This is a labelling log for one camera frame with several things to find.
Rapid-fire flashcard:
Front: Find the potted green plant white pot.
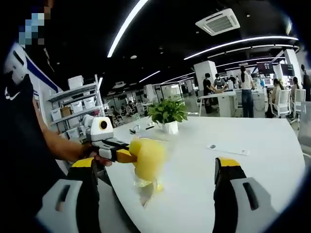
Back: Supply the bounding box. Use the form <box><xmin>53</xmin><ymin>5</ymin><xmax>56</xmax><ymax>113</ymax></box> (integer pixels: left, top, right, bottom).
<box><xmin>147</xmin><ymin>98</ymin><xmax>190</xmax><ymax>134</ymax></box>

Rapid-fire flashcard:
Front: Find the white background desk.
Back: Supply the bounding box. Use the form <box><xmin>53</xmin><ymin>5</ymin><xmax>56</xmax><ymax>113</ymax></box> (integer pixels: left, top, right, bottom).
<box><xmin>197</xmin><ymin>91</ymin><xmax>238</xmax><ymax>117</ymax></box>

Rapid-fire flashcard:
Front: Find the long ceiling light strip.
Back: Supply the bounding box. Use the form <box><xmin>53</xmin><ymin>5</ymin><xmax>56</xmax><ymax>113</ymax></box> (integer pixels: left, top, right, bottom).
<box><xmin>138</xmin><ymin>70</ymin><xmax>161</xmax><ymax>83</ymax></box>
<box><xmin>107</xmin><ymin>0</ymin><xmax>149</xmax><ymax>58</ymax></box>
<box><xmin>183</xmin><ymin>35</ymin><xmax>299</xmax><ymax>61</ymax></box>

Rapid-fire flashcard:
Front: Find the ceiling air conditioner vent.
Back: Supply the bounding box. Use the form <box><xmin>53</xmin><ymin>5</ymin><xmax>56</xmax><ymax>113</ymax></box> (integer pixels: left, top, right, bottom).
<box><xmin>195</xmin><ymin>8</ymin><xmax>241</xmax><ymax>37</ymax></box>

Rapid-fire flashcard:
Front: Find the grey backed office chair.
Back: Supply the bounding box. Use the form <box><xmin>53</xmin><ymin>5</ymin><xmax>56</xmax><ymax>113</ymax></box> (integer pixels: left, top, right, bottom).
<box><xmin>297</xmin><ymin>100</ymin><xmax>311</xmax><ymax>156</ymax></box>

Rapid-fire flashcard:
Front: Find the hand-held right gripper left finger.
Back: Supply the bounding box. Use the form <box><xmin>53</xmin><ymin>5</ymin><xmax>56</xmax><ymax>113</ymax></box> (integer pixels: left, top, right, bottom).
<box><xmin>35</xmin><ymin>157</ymin><xmax>100</xmax><ymax>233</ymax></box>

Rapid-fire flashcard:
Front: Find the grey table cable cover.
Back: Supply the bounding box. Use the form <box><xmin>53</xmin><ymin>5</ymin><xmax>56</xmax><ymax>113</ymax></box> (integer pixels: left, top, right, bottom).
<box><xmin>206</xmin><ymin>143</ymin><xmax>251</xmax><ymax>156</ymax></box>

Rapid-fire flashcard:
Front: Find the metal storage shelf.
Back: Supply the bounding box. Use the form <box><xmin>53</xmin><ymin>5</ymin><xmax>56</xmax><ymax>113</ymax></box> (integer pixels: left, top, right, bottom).
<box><xmin>47</xmin><ymin>74</ymin><xmax>104</xmax><ymax>140</ymax></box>

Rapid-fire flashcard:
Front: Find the person's left hand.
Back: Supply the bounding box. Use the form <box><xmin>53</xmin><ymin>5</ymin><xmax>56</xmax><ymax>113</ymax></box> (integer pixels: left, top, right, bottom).
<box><xmin>79</xmin><ymin>142</ymin><xmax>114</xmax><ymax>167</ymax></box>

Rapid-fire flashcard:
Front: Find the set of white storage bins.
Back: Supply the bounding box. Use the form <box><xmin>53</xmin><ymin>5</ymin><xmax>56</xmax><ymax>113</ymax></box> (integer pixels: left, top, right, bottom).
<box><xmin>50</xmin><ymin>75</ymin><xmax>96</xmax><ymax>140</ymax></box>

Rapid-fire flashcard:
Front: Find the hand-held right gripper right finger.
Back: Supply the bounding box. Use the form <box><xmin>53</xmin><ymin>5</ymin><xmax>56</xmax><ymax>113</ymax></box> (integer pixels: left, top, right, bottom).
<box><xmin>213</xmin><ymin>157</ymin><xmax>277</xmax><ymax>233</ymax></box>

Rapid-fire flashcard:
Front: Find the operator in dark shirt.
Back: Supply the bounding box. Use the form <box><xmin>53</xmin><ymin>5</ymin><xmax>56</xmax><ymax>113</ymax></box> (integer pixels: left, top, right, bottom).
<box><xmin>0</xmin><ymin>72</ymin><xmax>70</xmax><ymax>226</ymax></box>

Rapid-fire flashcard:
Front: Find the white worn chest device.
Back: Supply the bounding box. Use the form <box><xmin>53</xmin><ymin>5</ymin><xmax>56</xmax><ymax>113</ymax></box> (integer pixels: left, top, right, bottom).
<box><xmin>3</xmin><ymin>43</ymin><xmax>28</xmax><ymax>85</ymax></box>

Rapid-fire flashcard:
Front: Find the white office chair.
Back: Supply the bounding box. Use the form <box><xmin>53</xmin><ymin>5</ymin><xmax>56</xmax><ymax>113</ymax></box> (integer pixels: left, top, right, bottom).
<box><xmin>276</xmin><ymin>89</ymin><xmax>293</xmax><ymax>119</ymax></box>

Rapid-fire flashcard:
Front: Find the oblong yellow silicone block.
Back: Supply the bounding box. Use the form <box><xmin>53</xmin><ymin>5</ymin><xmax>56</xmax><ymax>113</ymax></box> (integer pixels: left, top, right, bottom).
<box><xmin>129</xmin><ymin>137</ymin><xmax>169</xmax><ymax>209</ymax></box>

